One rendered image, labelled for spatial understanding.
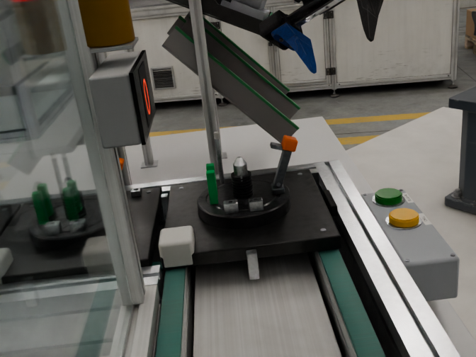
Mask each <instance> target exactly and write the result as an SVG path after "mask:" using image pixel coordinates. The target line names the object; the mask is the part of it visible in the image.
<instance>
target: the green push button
mask: <svg viewBox="0 0 476 357"><path fill-rule="evenodd" d="M375 201H376V202H377V203H379V204H383V205H395V204H398V203H401V202H402V192H401V191H399V190H397V189H395V188H382V189H380V190H378V191H376V192H375Z"/></svg>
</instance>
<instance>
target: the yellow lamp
mask: <svg viewBox="0 0 476 357"><path fill-rule="evenodd" d="M78 3H79V9H80V13H81V19H82V23H83V27H84V33H85V37H86V43H87V47H110V46H115V45H122V44H125V43H130V42H132V41H133V40H135V33H134V28H133V24H132V16H131V12H130V5H129V0H78Z"/></svg>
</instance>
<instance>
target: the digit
mask: <svg viewBox="0 0 476 357"><path fill-rule="evenodd" d="M139 73H140V81H141V85H142V92H143V97H144V104H145V109H146V113H147V121H148V125H149V127H150V123H151V121H152V116H153V113H152V105H151V101H150V96H149V89H148V84H147V76H146V72H145V64H144V61H143V63H142V65H141V67H140V69H139Z"/></svg>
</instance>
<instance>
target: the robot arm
mask: <svg viewBox="0 0 476 357"><path fill-rule="evenodd" d="M301 1H302V2H303V6H301V7H300V8H299V9H297V10H296V11H293V12H292V13H291V14H289V15H288V14H284V13H283V12H282V11H280V10H278V11H276V12H275V13H273V14H272V15H270V16H269V17H268V18H266V19H264V20H263V21H262V22H260V24H259V33H260V36H261V37H263V38H264V39H266V40H267V41H269V42H270V43H273V44H274V45H275V46H277V47H279V48H280V49H282V50H287V49H288V48H289V49H291V50H292V51H296V53H297V54H298V56H299V57H300V59H301V60H302V61H303V62H304V63H305V65H306V66H307V68H308V69H309V70H310V71H311V72H312V73H313V74H315V73H317V65H316V62H315V56H314V52H313V49H312V43H311V40H310V39H309V38H308V37H307V36H305V35H303V32H302V27H301V26H302V25H303V24H305V23H306V22H308V21H310V20H312V19H313V18H314V17H316V16H318V15H321V14H323V13H326V12H328V11H329V10H331V9H333V8H334V7H335V6H338V5H339V4H340V3H342V2H344V1H345V0H293V2H294V3H296V2H298V3H300V2H301ZM356 1H357V4H358V10H359V13H360V16H361V22H362V25H363V30H364V32H365V35H366V37H367V39H368V40H369V41H370V42H372V41H373V40H374V37H375V30H376V26H377V22H378V15H379V13H380V10H381V7H382V4H383V1H384V0H356ZM472 19H473V22H474V25H475V31H474V35H476V11H473V12H472Z"/></svg>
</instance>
